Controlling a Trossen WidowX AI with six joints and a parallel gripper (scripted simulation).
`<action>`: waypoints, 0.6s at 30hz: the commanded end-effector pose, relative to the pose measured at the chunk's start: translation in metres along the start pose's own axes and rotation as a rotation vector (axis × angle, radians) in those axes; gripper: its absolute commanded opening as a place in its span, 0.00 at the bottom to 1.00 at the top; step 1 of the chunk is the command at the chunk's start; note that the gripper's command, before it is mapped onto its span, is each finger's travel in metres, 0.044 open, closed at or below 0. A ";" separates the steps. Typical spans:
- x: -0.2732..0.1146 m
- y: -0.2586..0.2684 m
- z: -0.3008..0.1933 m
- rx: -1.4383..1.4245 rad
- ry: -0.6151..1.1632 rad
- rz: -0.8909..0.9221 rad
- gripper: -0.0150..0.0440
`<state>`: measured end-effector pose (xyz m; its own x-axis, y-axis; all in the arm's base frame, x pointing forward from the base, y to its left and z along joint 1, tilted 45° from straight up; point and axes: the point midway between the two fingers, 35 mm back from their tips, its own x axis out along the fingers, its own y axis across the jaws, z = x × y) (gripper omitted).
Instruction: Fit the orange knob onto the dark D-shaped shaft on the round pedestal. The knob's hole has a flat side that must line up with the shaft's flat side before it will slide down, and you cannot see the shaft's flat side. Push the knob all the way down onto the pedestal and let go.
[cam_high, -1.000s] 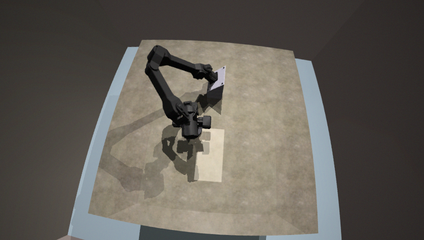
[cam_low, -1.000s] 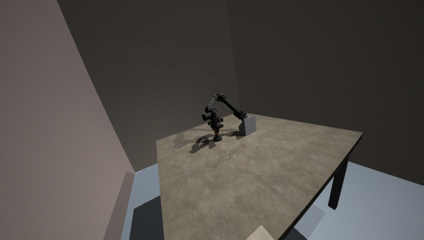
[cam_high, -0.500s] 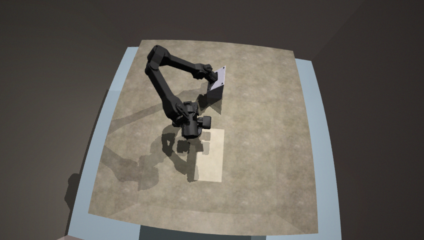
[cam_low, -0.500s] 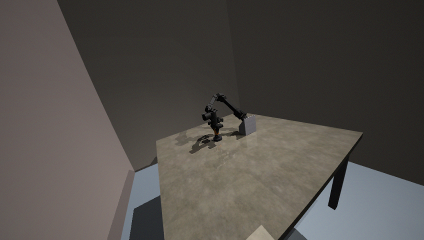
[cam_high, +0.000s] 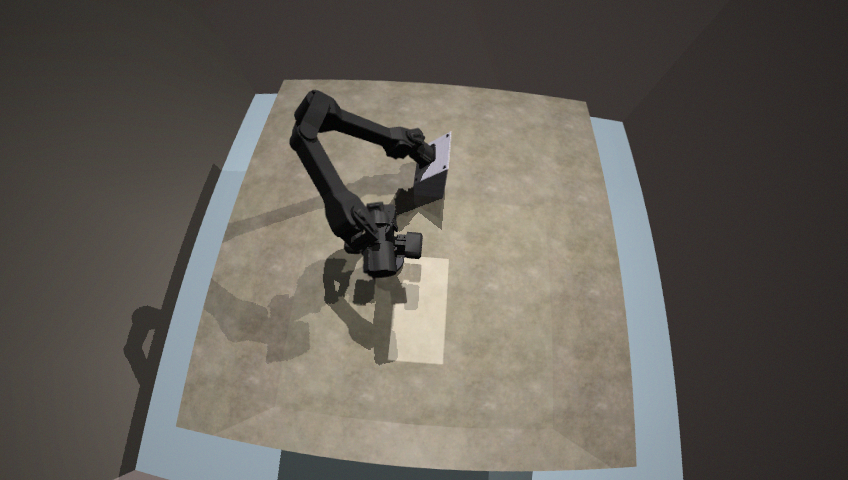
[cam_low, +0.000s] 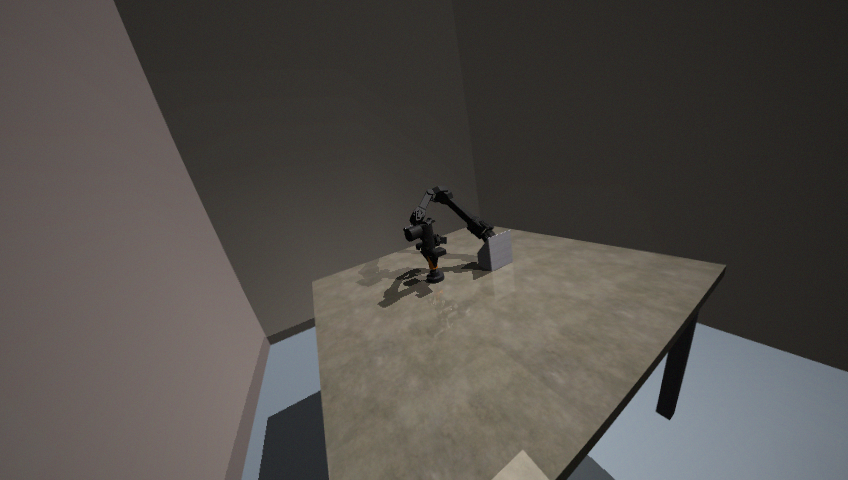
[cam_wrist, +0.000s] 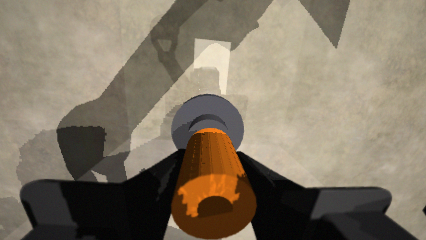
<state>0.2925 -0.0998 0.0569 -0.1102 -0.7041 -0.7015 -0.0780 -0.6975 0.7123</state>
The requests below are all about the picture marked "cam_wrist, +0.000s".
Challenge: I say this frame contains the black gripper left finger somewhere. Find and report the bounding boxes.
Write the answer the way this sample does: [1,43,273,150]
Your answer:
[20,149,185,240]

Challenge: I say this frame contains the grey round pedestal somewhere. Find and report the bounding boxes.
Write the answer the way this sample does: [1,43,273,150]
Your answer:
[171,94,244,151]

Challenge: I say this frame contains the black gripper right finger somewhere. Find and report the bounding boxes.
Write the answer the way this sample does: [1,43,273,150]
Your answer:
[236,151,392,240]

